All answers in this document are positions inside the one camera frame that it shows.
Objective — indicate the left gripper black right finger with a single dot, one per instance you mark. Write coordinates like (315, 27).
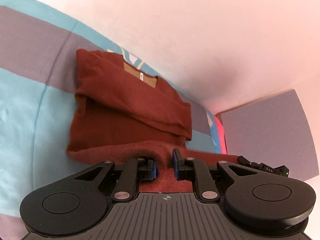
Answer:
(253, 200)

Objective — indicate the blue and purple bedsheet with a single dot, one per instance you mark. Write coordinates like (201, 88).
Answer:
(38, 82)

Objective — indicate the pink pillow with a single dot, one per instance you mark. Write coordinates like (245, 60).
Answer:
(221, 135)

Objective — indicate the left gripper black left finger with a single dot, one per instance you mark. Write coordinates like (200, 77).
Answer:
(79, 202)

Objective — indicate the grey padded headboard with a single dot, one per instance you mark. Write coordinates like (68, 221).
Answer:
(274, 131)

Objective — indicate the dark red knit sweater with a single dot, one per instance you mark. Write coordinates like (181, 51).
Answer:
(121, 117)

